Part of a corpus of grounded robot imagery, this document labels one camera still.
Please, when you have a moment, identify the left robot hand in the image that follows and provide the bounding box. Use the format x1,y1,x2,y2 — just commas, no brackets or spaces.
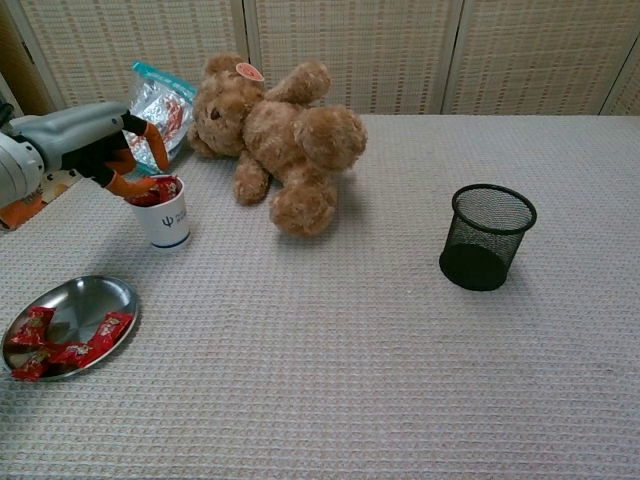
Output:
9,101,171,200

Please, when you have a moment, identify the white paper cup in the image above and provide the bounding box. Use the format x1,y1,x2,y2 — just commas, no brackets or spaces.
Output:
130,174,191,253

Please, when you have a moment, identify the silver metal plate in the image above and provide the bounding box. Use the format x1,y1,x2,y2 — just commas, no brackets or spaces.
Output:
1,274,140,384

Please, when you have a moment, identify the brown wooden door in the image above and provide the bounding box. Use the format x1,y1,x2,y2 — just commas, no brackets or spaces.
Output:
0,0,56,114

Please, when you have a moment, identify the orange cardboard box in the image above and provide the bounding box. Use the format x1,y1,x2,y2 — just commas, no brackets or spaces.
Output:
0,169,84,232

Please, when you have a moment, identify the teal silver snack bag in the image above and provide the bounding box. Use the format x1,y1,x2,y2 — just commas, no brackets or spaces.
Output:
127,60,198,176

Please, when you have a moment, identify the brown teddy bear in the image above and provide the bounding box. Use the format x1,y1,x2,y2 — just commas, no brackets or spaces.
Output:
187,52,369,237

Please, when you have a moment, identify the woven folding screen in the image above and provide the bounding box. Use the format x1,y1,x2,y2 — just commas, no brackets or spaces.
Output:
0,0,640,117

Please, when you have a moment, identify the beige woven tablecloth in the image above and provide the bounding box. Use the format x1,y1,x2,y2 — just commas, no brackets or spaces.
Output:
0,113,640,480

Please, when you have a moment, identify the black mesh pen holder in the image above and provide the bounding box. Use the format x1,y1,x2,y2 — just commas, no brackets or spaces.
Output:
438,183,538,292

